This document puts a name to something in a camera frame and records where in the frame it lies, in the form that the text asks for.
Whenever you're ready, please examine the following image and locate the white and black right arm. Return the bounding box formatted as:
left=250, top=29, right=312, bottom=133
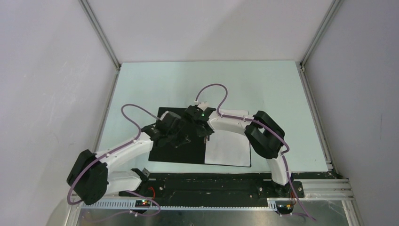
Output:
left=183, top=105, right=294, bottom=197

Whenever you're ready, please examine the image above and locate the controller board with leds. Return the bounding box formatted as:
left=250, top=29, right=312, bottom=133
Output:
left=276, top=202, right=294, bottom=215
left=135, top=199, right=152, bottom=208

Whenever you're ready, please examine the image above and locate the left aluminium frame post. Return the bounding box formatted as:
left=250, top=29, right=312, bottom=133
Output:
left=79, top=0, right=121, bottom=71

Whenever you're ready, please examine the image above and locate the aluminium front profile rail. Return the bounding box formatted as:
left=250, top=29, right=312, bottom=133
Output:
left=72, top=178, right=354, bottom=200

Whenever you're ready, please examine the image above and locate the black folder with beige cover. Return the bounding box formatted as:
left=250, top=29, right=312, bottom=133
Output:
left=148, top=107, right=253, bottom=168

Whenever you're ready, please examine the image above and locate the white slotted cable duct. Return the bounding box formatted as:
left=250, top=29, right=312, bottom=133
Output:
left=80, top=199, right=277, bottom=211

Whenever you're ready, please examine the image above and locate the left controller board with LEDs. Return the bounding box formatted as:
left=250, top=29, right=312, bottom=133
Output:
left=135, top=199, right=152, bottom=208

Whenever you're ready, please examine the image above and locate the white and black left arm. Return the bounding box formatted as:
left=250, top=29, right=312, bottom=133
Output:
left=67, top=111, right=189, bottom=205

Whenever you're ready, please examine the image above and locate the right aluminium frame post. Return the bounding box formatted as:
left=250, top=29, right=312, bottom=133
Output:
left=299, top=0, right=343, bottom=68

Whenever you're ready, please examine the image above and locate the white paper sheet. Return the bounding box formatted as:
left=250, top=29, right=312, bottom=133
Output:
left=205, top=112, right=251, bottom=167

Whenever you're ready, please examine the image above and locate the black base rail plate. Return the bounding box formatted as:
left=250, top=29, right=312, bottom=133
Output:
left=134, top=173, right=305, bottom=208

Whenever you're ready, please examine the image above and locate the right controller board with LEDs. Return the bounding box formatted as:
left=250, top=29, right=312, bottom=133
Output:
left=276, top=202, right=294, bottom=215

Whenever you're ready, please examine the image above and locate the aluminium frame post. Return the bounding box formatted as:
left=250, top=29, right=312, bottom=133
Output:
left=299, top=0, right=343, bottom=68
left=79, top=0, right=121, bottom=71

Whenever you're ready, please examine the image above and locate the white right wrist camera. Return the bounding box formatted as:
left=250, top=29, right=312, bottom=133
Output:
left=194, top=101, right=209, bottom=111

